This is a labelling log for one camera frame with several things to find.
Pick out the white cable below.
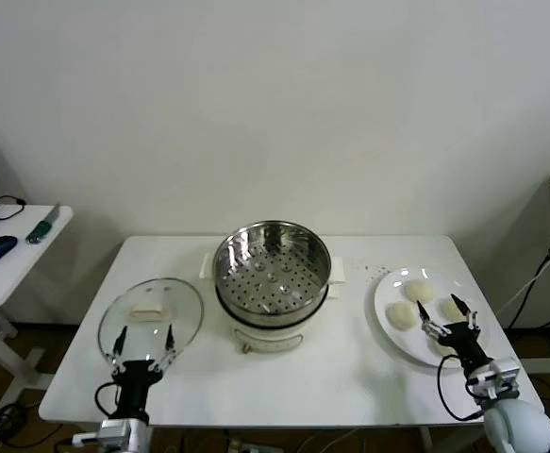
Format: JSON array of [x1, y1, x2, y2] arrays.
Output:
[[493, 271, 547, 316]]

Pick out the white round plate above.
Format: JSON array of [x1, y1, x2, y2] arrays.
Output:
[[373, 267, 491, 369]]

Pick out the thin black looped cable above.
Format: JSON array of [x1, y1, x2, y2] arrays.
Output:
[[0, 195, 26, 222]]

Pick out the white power strip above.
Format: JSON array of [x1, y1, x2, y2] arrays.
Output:
[[222, 436, 275, 453]]

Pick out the white steamed baozi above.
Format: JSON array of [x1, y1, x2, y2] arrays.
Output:
[[385, 301, 420, 328], [432, 337, 458, 358], [439, 295, 469, 320], [405, 278, 435, 304]]

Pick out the round glass pot lid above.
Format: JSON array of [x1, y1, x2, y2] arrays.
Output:
[[96, 277, 205, 372]]

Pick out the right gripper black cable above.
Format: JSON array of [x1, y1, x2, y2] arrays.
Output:
[[437, 356, 486, 421]]

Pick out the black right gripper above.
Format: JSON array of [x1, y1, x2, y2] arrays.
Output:
[[415, 292, 492, 374]]

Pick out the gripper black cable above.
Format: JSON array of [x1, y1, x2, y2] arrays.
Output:
[[437, 356, 486, 421], [71, 380, 125, 448]]

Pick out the scattered dark crumbs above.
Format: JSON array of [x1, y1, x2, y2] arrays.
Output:
[[349, 261, 392, 278]]

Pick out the white electric cooker base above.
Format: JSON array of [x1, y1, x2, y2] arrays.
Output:
[[215, 282, 341, 355]]

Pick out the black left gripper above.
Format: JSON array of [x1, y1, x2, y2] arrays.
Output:
[[107, 323, 179, 421]]

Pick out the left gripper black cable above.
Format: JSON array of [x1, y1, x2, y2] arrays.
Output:
[[71, 380, 125, 448]]

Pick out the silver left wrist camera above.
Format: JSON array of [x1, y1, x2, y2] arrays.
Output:
[[98, 419, 133, 448]]

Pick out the green handled tool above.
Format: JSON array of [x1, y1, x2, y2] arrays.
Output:
[[25, 202, 62, 245]]

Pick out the black floor cable bundle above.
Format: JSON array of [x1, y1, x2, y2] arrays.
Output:
[[0, 400, 63, 449]]

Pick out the stainless steel steamer basket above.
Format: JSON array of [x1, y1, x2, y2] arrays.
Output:
[[200, 219, 350, 327]]

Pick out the white side table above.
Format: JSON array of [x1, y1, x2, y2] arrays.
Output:
[[0, 203, 75, 411]]

